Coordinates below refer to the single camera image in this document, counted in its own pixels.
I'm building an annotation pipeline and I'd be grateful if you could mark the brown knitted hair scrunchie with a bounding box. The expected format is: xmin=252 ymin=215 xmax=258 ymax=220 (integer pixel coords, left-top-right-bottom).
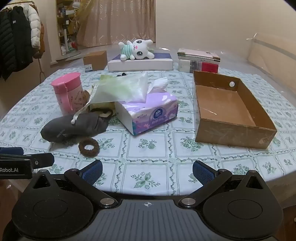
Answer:
xmin=78 ymin=138 xmax=100 ymax=157

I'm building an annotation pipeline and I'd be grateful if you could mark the dark grey fabric pouch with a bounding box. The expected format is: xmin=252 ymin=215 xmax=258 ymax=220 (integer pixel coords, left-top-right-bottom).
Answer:
xmin=41 ymin=108 xmax=113 ymax=143

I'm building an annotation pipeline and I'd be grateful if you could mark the translucent plastic bag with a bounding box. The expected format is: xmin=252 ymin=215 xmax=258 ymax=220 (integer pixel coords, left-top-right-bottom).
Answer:
xmin=88 ymin=73 xmax=148 ymax=104

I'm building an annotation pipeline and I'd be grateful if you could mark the open cardboard tray box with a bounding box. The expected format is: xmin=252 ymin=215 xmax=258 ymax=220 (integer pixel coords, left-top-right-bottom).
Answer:
xmin=193 ymin=71 xmax=277 ymax=149

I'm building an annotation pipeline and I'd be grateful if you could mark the pink lidded cup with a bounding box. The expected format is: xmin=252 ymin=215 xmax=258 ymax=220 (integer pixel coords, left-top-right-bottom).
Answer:
xmin=51 ymin=72 xmax=87 ymax=115

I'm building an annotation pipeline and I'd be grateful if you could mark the floral patterned tablecloth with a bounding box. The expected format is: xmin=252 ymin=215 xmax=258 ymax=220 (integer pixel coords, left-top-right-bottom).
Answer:
xmin=1 ymin=67 xmax=295 ymax=195

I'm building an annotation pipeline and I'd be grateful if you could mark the purple tissue pack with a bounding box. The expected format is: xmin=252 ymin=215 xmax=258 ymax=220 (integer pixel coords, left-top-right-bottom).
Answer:
xmin=115 ymin=77 xmax=178 ymax=136

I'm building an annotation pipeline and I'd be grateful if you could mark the black puffer jacket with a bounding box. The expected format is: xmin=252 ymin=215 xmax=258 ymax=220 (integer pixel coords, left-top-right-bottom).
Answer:
xmin=1 ymin=6 xmax=33 ymax=80

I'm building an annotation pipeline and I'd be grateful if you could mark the small brown cardboard box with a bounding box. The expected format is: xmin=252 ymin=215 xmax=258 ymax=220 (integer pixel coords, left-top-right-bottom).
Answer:
xmin=83 ymin=50 xmax=107 ymax=72

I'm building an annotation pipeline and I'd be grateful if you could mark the stack of books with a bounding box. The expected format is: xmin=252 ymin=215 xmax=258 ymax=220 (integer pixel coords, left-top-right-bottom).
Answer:
xmin=177 ymin=48 xmax=221 ymax=73

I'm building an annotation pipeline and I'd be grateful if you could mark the long white blue box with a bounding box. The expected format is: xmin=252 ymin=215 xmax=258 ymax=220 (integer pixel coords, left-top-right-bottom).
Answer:
xmin=108 ymin=53 xmax=174 ymax=72

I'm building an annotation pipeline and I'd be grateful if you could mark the white plush bunny toy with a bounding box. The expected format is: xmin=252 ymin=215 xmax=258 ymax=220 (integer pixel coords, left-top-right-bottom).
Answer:
xmin=118 ymin=39 xmax=154 ymax=61

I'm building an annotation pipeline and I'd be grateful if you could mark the white puffer jacket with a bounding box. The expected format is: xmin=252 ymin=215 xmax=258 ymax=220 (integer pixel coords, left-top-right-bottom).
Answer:
xmin=23 ymin=5 xmax=41 ymax=49

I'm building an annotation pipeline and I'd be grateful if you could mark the cluttered wooden shelf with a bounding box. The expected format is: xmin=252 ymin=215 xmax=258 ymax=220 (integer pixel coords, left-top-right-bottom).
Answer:
xmin=56 ymin=0 xmax=80 ymax=56

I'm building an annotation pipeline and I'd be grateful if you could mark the beige curtain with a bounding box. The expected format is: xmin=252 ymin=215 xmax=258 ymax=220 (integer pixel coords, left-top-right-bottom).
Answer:
xmin=75 ymin=0 xmax=156 ymax=48

